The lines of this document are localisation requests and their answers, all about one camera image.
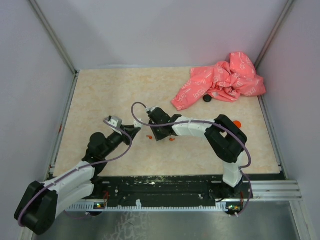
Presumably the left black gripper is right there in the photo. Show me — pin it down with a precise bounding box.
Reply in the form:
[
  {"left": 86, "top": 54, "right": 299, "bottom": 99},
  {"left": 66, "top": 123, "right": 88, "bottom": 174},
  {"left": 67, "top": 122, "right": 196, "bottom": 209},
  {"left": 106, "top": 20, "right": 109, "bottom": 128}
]
[{"left": 101, "top": 124, "right": 141, "bottom": 158}]

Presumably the black charging case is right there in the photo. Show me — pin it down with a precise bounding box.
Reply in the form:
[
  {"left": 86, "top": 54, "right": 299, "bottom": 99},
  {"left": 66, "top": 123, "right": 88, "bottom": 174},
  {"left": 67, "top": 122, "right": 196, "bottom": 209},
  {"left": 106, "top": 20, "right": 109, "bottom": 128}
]
[{"left": 203, "top": 94, "right": 212, "bottom": 103}]

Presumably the white charging case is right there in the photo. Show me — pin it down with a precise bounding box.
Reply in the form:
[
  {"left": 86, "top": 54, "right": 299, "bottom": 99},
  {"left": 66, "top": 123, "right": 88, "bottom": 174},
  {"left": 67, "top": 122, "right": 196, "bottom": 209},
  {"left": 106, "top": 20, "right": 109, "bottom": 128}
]
[{"left": 133, "top": 120, "right": 142, "bottom": 128}]

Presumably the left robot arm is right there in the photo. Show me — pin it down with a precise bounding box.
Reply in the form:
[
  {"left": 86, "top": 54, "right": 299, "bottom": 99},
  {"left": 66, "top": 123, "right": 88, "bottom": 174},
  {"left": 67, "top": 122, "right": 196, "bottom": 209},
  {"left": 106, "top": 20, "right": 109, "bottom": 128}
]
[{"left": 14, "top": 125, "right": 141, "bottom": 235}]

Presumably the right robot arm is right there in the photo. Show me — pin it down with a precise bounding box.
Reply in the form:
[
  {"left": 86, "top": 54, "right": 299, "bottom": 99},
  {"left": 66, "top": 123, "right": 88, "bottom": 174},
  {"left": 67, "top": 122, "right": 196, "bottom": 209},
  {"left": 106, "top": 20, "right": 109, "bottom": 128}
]
[{"left": 146, "top": 107, "right": 248, "bottom": 199}]

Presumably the orange charging case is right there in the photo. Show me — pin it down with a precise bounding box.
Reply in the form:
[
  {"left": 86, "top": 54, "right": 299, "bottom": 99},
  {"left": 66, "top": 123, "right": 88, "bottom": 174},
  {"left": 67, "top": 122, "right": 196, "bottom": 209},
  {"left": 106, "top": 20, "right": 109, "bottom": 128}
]
[{"left": 233, "top": 120, "right": 242, "bottom": 128}]

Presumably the pink patterned cloth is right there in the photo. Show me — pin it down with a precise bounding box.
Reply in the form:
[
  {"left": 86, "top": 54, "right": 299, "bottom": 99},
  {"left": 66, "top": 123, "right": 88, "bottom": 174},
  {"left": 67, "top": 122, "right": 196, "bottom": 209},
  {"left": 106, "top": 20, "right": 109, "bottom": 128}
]
[{"left": 171, "top": 51, "right": 266, "bottom": 111}]

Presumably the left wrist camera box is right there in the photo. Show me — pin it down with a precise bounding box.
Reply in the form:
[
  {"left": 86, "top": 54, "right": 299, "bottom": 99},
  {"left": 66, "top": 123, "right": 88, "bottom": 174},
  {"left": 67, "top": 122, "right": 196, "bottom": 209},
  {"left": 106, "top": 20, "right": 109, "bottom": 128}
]
[{"left": 103, "top": 115, "right": 123, "bottom": 129}]

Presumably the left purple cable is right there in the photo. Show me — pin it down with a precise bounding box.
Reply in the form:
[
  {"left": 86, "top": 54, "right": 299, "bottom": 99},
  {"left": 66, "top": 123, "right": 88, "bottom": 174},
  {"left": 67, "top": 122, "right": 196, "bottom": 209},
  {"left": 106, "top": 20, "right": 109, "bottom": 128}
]
[{"left": 17, "top": 119, "right": 133, "bottom": 227}]

